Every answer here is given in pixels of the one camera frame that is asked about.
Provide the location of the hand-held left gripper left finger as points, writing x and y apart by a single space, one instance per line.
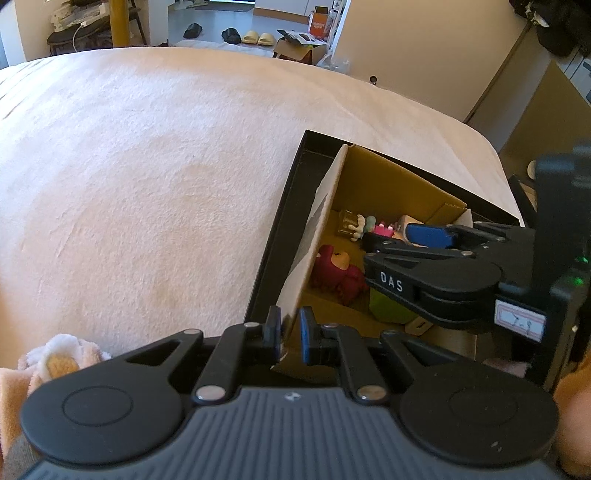
275 332

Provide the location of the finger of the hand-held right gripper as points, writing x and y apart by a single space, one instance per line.
438 286
429 234

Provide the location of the dark chair with clutter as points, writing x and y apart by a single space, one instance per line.
83 32

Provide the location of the beige slipper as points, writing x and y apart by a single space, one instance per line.
250 37
265 39

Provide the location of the pink small toy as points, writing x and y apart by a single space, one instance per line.
382 230

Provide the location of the brown headboard panel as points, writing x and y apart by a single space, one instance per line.
545 106

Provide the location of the white floor mat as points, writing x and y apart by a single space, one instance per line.
221 47

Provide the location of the cardboard box with papers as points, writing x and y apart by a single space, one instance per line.
300 46

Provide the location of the teal toy figurine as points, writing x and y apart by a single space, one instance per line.
364 224

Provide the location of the black slipper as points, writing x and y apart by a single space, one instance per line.
192 31
231 36

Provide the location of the orange carton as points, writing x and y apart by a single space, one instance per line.
320 23

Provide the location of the clear plastic bag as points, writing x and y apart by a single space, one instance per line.
334 63

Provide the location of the red toy figurine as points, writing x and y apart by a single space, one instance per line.
341 281

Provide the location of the black hanging clothes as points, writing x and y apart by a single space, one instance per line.
554 23

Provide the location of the black tray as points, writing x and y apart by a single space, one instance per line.
295 194

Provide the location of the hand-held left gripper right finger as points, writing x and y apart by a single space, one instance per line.
307 334

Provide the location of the light plush blanket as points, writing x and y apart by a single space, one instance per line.
138 184

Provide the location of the person's right forearm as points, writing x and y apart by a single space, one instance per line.
575 424

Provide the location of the plush flower toy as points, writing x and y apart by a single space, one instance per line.
14 406

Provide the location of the white plush toy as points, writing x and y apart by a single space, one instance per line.
64 357

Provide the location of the small clear plastic case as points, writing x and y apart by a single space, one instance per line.
347 222

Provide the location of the green block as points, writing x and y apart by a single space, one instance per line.
388 307

